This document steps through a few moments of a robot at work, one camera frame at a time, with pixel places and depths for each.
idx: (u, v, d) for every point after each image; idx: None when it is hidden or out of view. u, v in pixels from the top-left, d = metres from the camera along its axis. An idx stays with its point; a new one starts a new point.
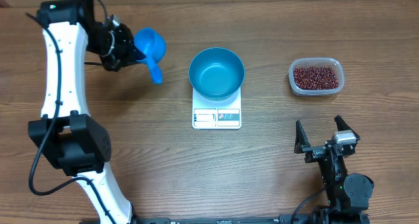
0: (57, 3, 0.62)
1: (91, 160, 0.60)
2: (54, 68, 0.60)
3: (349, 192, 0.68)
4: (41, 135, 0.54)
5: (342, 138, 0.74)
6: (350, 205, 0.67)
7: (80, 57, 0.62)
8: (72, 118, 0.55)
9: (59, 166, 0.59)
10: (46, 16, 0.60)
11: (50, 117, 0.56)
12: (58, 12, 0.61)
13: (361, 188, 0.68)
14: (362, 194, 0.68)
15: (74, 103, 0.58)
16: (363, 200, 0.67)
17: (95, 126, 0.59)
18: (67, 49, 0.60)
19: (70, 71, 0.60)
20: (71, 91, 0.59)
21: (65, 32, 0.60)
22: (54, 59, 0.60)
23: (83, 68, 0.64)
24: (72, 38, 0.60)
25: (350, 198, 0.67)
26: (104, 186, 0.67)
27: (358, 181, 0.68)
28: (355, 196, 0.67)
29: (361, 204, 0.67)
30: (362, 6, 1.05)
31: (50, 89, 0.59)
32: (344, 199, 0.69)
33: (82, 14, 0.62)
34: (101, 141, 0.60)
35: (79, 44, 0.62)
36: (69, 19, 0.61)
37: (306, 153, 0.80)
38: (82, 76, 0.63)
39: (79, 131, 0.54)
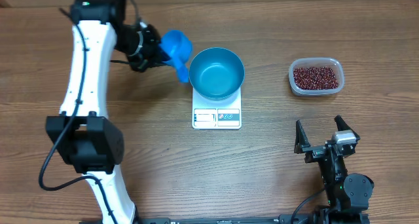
0: (90, 0, 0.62)
1: (104, 161, 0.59)
2: (78, 65, 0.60)
3: (349, 192, 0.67)
4: (56, 131, 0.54)
5: (341, 139, 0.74)
6: (351, 205, 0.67)
7: (105, 57, 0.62)
8: (90, 119, 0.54)
9: (71, 161, 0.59)
10: (78, 12, 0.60)
11: (68, 114, 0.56)
12: (91, 10, 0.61)
13: (361, 188, 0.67)
14: (362, 195, 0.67)
15: (93, 103, 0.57)
16: (363, 200, 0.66)
17: (112, 128, 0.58)
18: (94, 48, 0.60)
19: (93, 70, 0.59)
20: (93, 91, 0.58)
21: (95, 31, 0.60)
22: (78, 56, 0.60)
23: (107, 69, 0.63)
24: (100, 38, 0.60)
25: (350, 198, 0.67)
26: (111, 186, 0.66)
27: (358, 181, 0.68)
28: (355, 196, 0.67)
29: (361, 204, 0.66)
30: (361, 7, 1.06)
31: (71, 86, 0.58)
32: (344, 200, 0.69)
33: (114, 14, 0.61)
34: (114, 145, 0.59)
35: (106, 45, 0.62)
36: (101, 18, 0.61)
37: (306, 153, 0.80)
38: (105, 78, 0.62)
39: (95, 133, 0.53)
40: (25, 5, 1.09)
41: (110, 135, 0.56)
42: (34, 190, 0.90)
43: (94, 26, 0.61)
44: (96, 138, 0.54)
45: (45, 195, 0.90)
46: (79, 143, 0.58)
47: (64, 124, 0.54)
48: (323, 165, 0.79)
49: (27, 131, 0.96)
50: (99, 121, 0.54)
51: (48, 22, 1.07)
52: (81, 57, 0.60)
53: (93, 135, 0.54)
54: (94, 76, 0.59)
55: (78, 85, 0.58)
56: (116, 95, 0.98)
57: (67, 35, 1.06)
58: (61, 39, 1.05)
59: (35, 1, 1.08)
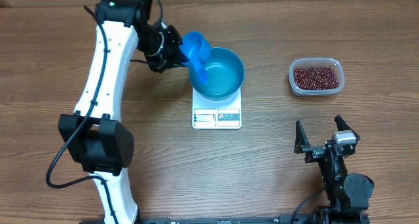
0: (117, 0, 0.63)
1: (111, 164, 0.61)
2: (97, 65, 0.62)
3: (349, 192, 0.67)
4: (69, 128, 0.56)
5: (342, 139, 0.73)
6: (351, 206, 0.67)
7: (124, 61, 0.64)
8: (101, 120, 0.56)
9: (80, 160, 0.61)
10: (105, 12, 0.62)
11: (82, 114, 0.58)
12: (116, 11, 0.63)
13: (361, 188, 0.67)
14: (362, 195, 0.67)
15: (108, 106, 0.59)
16: (363, 200, 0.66)
17: (123, 132, 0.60)
18: (115, 50, 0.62)
19: (110, 73, 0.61)
20: (109, 93, 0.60)
21: (118, 33, 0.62)
22: (99, 57, 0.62)
23: (124, 73, 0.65)
24: (122, 40, 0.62)
25: (350, 198, 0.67)
26: (116, 188, 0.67)
27: (358, 181, 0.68)
28: (355, 196, 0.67)
29: (361, 204, 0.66)
30: (361, 6, 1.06)
31: (88, 86, 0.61)
32: (344, 199, 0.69)
33: (139, 18, 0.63)
34: (124, 149, 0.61)
35: (127, 48, 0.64)
36: (125, 20, 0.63)
37: (306, 153, 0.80)
38: (122, 81, 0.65)
39: (105, 135, 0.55)
40: (26, 5, 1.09)
41: (120, 139, 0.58)
42: (33, 190, 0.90)
43: (118, 27, 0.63)
44: (106, 141, 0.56)
45: (45, 195, 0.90)
46: (90, 143, 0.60)
47: (77, 124, 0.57)
48: (323, 165, 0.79)
49: (27, 131, 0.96)
50: (110, 124, 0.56)
51: (48, 22, 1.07)
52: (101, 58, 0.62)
53: (103, 138, 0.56)
54: (111, 80, 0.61)
55: (95, 86, 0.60)
56: None
57: (67, 35, 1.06)
58: (61, 39, 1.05)
59: (35, 1, 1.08)
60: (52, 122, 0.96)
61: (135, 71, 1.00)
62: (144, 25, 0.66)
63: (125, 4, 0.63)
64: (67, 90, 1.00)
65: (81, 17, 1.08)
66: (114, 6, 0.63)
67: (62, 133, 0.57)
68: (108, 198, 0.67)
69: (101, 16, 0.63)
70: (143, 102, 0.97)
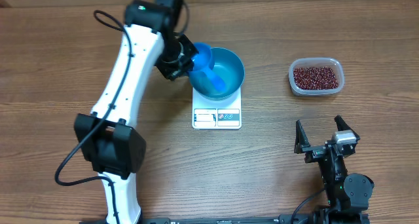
0: (148, 6, 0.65)
1: (122, 167, 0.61)
2: (120, 69, 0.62)
3: (349, 192, 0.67)
4: (84, 128, 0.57)
5: (341, 139, 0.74)
6: (350, 206, 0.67)
7: (146, 67, 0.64)
8: (117, 125, 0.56)
9: (91, 159, 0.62)
10: (134, 16, 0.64)
11: (98, 116, 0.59)
12: (146, 16, 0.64)
13: (361, 189, 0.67)
14: (362, 194, 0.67)
15: (126, 111, 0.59)
16: (362, 200, 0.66)
17: (137, 139, 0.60)
18: (139, 55, 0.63)
19: (131, 78, 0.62)
20: (127, 99, 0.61)
21: (144, 38, 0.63)
22: (123, 59, 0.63)
23: (145, 78, 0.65)
24: (147, 47, 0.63)
25: (350, 198, 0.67)
26: (123, 191, 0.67)
27: (358, 181, 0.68)
28: (355, 196, 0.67)
29: (361, 205, 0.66)
30: (361, 6, 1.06)
31: (109, 88, 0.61)
32: (344, 200, 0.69)
33: (167, 24, 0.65)
34: (135, 154, 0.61)
35: (151, 54, 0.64)
36: (152, 26, 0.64)
37: (306, 153, 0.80)
38: (141, 87, 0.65)
39: (119, 139, 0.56)
40: (26, 6, 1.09)
41: (133, 145, 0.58)
42: (33, 190, 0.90)
43: (145, 33, 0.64)
44: (120, 145, 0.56)
45: (44, 195, 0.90)
46: (103, 144, 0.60)
47: (93, 125, 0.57)
48: (323, 165, 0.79)
49: (27, 131, 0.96)
50: (125, 128, 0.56)
51: (48, 22, 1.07)
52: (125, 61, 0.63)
53: (116, 142, 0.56)
54: (132, 85, 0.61)
55: (116, 89, 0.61)
56: None
57: (67, 35, 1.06)
58: (61, 39, 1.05)
59: (35, 1, 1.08)
60: (52, 122, 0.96)
61: None
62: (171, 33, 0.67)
63: (155, 9, 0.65)
64: (67, 90, 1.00)
65: (82, 17, 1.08)
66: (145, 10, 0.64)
67: (76, 132, 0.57)
68: (113, 199, 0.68)
69: (131, 19, 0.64)
70: (144, 102, 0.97)
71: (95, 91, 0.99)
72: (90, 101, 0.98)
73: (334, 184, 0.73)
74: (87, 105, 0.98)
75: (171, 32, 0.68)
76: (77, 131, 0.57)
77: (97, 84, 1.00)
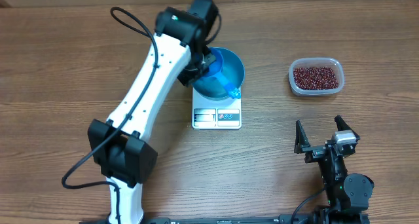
0: (182, 16, 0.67)
1: (129, 176, 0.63)
2: (144, 77, 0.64)
3: (349, 192, 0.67)
4: (98, 134, 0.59)
5: (341, 138, 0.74)
6: (351, 206, 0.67)
7: (167, 80, 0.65)
8: (130, 137, 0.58)
9: (101, 164, 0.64)
10: (167, 23, 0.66)
11: (114, 125, 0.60)
12: (178, 25, 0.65)
13: (361, 188, 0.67)
14: (362, 194, 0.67)
15: (141, 124, 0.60)
16: (362, 200, 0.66)
17: (148, 152, 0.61)
18: (164, 67, 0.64)
19: (153, 89, 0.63)
20: (145, 111, 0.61)
21: (171, 52, 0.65)
22: (148, 69, 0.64)
23: (165, 91, 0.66)
24: (173, 59, 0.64)
25: (350, 198, 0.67)
26: (128, 198, 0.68)
27: (358, 181, 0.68)
28: (355, 196, 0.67)
29: (361, 204, 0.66)
30: (361, 6, 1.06)
31: (128, 97, 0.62)
32: (344, 200, 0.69)
33: (198, 37, 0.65)
34: (145, 166, 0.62)
35: (175, 68, 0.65)
36: (182, 37, 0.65)
37: (306, 153, 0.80)
38: (161, 99, 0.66)
39: (131, 151, 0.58)
40: (26, 5, 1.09)
41: (144, 158, 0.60)
42: (33, 190, 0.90)
43: (173, 45, 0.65)
44: (131, 156, 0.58)
45: (44, 195, 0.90)
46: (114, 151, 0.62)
47: (107, 133, 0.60)
48: (323, 165, 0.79)
49: (27, 131, 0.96)
50: (138, 142, 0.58)
51: (48, 22, 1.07)
52: (150, 71, 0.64)
53: (129, 153, 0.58)
54: (152, 97, 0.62)
55: (135, 99, 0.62)
56: (116, 95, 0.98)
57: (67, 35, 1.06)
58: (61, 39, 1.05)
59: (35, 1, 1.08)
60: (52, 122, 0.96)
61: (135, 72, 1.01)
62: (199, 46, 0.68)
63: (187, 19, 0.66)
64: (66, 90, 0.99)
65: (82, 17, 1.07)
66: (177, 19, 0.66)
67: (91, 137, 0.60)
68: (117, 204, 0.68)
69: (162, 25, 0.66)
70: None
71: (95, 91, 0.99)
72: (90, 101, 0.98)
73: (334, 184, 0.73)
74: (87, 105, 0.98)
75: (200, 45, 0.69)
76: (91, 136, 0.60)
77: (97, 83, 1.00)
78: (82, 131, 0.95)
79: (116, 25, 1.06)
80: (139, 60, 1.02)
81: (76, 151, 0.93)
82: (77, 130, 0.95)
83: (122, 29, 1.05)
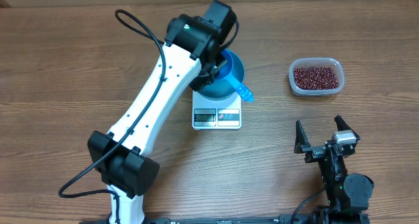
0: (196, 27, 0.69)
1: (129, 189, 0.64)
2: (150, 89, 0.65)
3: (349, 192, 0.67)
4: (98, 147, 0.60)
5: (341, 138, 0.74)
6: (351, 206, 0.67)
7: (173, 94, 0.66)
8: (130, 153, 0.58)
9: (102, 175, 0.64)
10: (180, 34, 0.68)
11: (114, 138, 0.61)
12: (190, 36, 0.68)
13: (361, 188, 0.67)
14: (362, 194, 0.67)
15: (142, 139, 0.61)
16: (363, 200, 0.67)
17: (148, 167, 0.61)
18: (171, 80, 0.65)
19: (158, 103, 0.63)
20: (148, 126, 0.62)
21: (180, 65, 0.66)
22: (154, 81, 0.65)
23: (170, 105, 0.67)
24: (181, 73, 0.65)
25: (350, 198, 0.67)
26: (127, 204, 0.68)
27: (358, 181, 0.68)
28: (355, 196, 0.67)
29: (362, 204, 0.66)
30: (361, 6, 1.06)
31: (131, 110, 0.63)
32: (344, 200, 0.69)
33: (209, 48, 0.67)
34: (143, 182, 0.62)
35: (182, 82, 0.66)
36: (194, 50, 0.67)
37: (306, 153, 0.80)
38: (165, 113, 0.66)
39: (130, 168, 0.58)
40: (26, 6, 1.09)
41: (143, 174, 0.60)
42: (33, 190, 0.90)
43: (181, 58, 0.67)
44: (129, 172, 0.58)
45: (44, 195, 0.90)
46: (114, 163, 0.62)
47: (107, 146, 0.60)
48: (323, 165, 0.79)
49: (27, 131, 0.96)
50: (137, 158, 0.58)
51: (48, 22, 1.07)
52: (156, 84, 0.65)
53: (127, 169, 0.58)
54: (156, 112, 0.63)
55: (139, 112, 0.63)
56: (116, 95, 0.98)
57: (67, 35, 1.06)
58: (61, 39, 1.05)
59: (35, 1, 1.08)
60: (52, 122, 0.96)
61: (135, 72, 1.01)
62: (209, 58, 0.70)
63: (200, 32, 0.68)
64: (66, 90, 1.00)
65: (82, 17, 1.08)
66: (190, 31, 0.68)
67: (91, 149, 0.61)
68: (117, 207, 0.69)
69: (174, 35, 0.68)
70: None
71: (95, 91, 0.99)
72: (90, 101, 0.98)
73: (334, 184, 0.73)
74: (87, 105, 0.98)
75: (212, 56, 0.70)
76: (93, 148, 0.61)
77: (97, 83, 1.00)
78: (82, 131, 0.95)
79: (116, 25, 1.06)
80: (139, 60, 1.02)
81: (76, 151, 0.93)
82: (77, 130, 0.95)
83: (122, 29, 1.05)
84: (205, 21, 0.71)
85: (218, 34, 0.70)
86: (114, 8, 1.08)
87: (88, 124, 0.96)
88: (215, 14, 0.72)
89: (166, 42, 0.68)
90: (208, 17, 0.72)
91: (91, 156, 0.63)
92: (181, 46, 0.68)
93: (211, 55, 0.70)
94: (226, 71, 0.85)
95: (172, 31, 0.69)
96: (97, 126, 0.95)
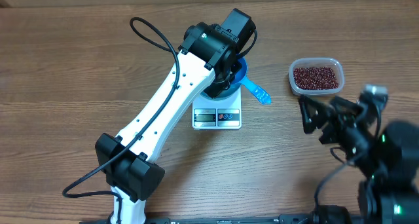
0: (214, 35, 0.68)
1: (132, 195, 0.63)
2: (162, 96, 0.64)
3: (397, 140, 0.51)
4: (106, 149, 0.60)
5: (376, 89, 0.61)
6: (403, 156, 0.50)
7: (186, 103, 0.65)
8: (137, 158, 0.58)
9: (106, 179, 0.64)
10: (198, 42, 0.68)
11: (123, 143, 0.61)
12: (208, 45, 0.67)
13: (412, 137, 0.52)
14: (414, 143, 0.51)
15: (150, 145, 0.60)
16: (416, 150, 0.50)
17: (154, 173, 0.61)
18: (184, 88, 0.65)
19: (169, 110, 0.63)
20: (157, 132, 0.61)
21: (192, 74, 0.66)
22: (167, 88, 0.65)
23: (181, 114, 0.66)
24: (194, 81, 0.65)
25: (399, 145, 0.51)
26: (129, 206, 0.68)
27: (406, 129, 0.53)
28: (405, 143, 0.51)
29: (418, 150, 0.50)
30: (361, 7, 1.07)
31: (142, 115, 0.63)
32: (391, 154, 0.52)
33: (226, 57, 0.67)
34: (147, 188, 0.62)
35: (196, 90, 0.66)
36: (209, 59, 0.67)
37: (328, 118, 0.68)
38: (175, 122, 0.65)
39: (135, 173, 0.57)
40: (26, 6, 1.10)
41: (147, 181, 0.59)
42: (33, 190, 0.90)
43: (196, 67, 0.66)
44: (134, 178, 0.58)
45: (44, 195, 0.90)
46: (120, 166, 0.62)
47: (114, 149, 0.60)
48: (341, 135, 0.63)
49: (27, 131, 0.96)
50: (143, 165, 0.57)
51: (48, 22, 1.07)
52: (168, 91, 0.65)
53: (133, 175, 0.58)
54: (165, 119, 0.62)
55: (148, 118, 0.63)
56: (116, 95, 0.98)
57: (67, 35, 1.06)
58: (61, 39, 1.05)
59: (35, 1, 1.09)
60: (52, 122, 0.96)
61: (135, 72, 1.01)
62: (224, 69, 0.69)
63: (218, 42, 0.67)
64: (66, 90, 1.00)
65: (82, 17, 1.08)
66: (207, 40, 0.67)
67: (98, 150, 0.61)
68: (119, 208, 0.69)
69: (190, 42, 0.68)
70: (144, 102, 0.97)
71: (95, 91, 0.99)
72: (90, 101, 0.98)
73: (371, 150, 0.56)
74: (87, 105, 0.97)
75: (228, 66, 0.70)
76: (100, 150, 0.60)
77: (97, 83, 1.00)
78: (82, 131, 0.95)
79: (116, 25, 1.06)
80: (139, 60, 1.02)
81: (76, 151, 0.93)
82: (76, 130, 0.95)
83: (122, 29, 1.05)
84: (223, 31, 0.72)
85: (236, 44, 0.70)
86: (115, 7, 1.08)
87: (88, 124, 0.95)
88: (235, 25, 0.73)
89: (182, 50, 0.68)
90: (226, 26, 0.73)
91: (98, 157, 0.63)
92: (196, 54, 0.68)
93: (226, 65, 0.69)
94: (239, 76, 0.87)
95: (190, 38, 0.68)
96: (97, 126, 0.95)
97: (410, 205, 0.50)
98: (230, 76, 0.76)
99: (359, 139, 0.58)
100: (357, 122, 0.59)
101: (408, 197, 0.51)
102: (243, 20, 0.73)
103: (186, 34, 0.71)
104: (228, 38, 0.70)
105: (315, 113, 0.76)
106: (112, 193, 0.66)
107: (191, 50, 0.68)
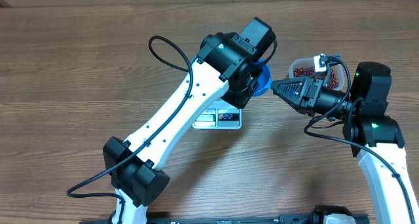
0: (229, 46, 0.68)
1: (135, 200, 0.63)
2: (175, 105, 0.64)
3: (366, 71, 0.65)
4: (112, 152, 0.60)
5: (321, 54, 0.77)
6: (372, 80, 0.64)
7: (197, 112, 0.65)
8: (143, 166, 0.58)
9: (112, 181, 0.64)
10: (212, 53, 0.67)
11: (131, 147, 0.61)
12: (224, 57, 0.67)
13: (379, 67, 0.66)
14: (382, 72, 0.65)
15: (158, 153, 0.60)
16: (383, 76, 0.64)
17: (159, 182, 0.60)
18: (196, 97, 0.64)
19: (181, 120, 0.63)
20: (165, 140, 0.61)
21: (205, 86, 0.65)
22: (179, 96, 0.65)
23: (191, 124, 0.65)
24: (207, 92, 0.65)
25: (370, 74, 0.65)
26: (131, 209, 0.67)
27: (374, 64, 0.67)
28: (374, 71, 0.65)
29: (384, 77, 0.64)
30: (361, 6, 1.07)
31: (152, 122, 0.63)
32: (364, 86, 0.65)
33: (241, 71, 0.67)
34: (151, 195, 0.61)
35: (209, 100, 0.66)
36: (224, 71, 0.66)
37: (311, 84, 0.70)
38: (184, 131, 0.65)
39: (141, 180, 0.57)
40: (26, 6, 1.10)
41: (152, 188, 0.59)
42: (33, 190, 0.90)
43: (208, 76, 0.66)
44: (139, 184, 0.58)
45: (45, 195, 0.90)
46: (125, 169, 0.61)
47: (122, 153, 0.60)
48: (322, 100, 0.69)
49: (27, 131, 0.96)
50: (149, 173, 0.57)
51: (48, 22, 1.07)
52: (180, 99, 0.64)
53: (138, 181, 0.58)
54: (175, 128, 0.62)
55: (158, 126, 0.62)
56: (116, 95, 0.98)
57: (67, 35, 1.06)
58: (61, 39, 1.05)
59: (35, 1, 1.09)
60: (52, 122, 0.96)
61: (135, 72, 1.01)
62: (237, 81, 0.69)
63: (234, 54, 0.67)
64: (66, 90, 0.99)
65: (82, 17, 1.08)
66: (224, 50, 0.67)
67: (106, 153, 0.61)
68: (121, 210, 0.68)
69: (207, 52, 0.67)
70: (143, 102, 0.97)
71: (95, 90, 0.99)
72: (90, 101, 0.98)
73: (347, 97, 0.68)
74: (87, 105, 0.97)
75: (244, 78, 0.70)
76: (107, 152, 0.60)
77: (97, 83, 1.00)
78: (82, 131, 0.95)
79: (116, 25, 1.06)
80: (139, 60, 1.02)
81: (76, 151, 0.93)
82: (76, 130, 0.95)
83: (122, 29, 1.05)
84: (241, 40, 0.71)
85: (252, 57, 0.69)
86: (115, 7, 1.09)
87: (88, 124, 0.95)
88: (253, 35, 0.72)
89: (198, 58, 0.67)
90: (245, 36, 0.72)
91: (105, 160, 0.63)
92: (211, 64, 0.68)
93: (241, 78, 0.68)
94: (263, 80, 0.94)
95: (206, 47, 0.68)
96: (96, 126, 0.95)
97: (385, 123, 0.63)
98: (252, 83, 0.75)
99: (333, 99, 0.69)
100: (327, 84, 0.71)
101: (385, 120, 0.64)
102: (263, 30, 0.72)
103: (203, 43, 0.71)
104: (246, 50, 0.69)
105: (295, 90, 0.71)
106: (116, 195, 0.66)
107: (207, 59, 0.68)
